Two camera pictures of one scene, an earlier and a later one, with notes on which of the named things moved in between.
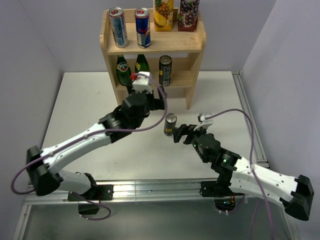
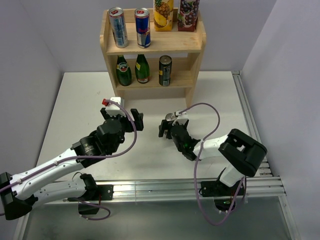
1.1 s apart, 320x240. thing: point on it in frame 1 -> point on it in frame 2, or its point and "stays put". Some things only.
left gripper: [157, 103] -> [139, 119]
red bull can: [142, 19] stays put
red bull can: [117, 18] stays put
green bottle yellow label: [142, 64] stays put
